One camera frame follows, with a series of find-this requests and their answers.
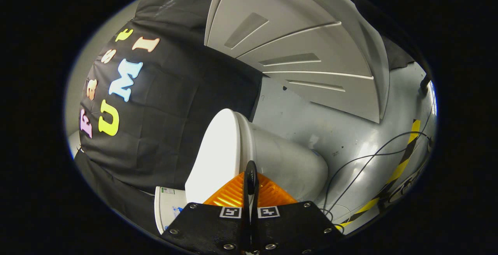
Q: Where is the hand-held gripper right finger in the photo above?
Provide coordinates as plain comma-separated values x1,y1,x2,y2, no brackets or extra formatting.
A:
252,162,343,255

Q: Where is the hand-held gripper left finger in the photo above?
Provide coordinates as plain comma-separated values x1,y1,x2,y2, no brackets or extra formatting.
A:
161,161,253,255

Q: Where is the white toilet lid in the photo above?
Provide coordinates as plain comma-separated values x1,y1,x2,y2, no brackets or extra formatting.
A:
185,108,257,205

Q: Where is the white toilet bowl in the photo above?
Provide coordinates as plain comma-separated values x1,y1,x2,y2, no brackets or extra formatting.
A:
249,121,329,205

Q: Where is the white toilet tank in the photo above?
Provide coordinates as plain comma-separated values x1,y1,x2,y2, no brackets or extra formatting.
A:
154,186,189,235

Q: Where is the black backdrop cloth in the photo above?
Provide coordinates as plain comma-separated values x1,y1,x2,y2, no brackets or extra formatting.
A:
74,0,415,237

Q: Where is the yellow black hazard tape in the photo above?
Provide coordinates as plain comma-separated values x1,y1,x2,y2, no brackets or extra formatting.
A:
337,120,421,232

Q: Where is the white panelled cabinet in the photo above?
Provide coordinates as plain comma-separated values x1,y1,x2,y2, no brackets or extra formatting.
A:
204,0,389,124

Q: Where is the thin black floor cable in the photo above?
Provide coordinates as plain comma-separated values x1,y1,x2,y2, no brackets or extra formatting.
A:
323,91,434,216

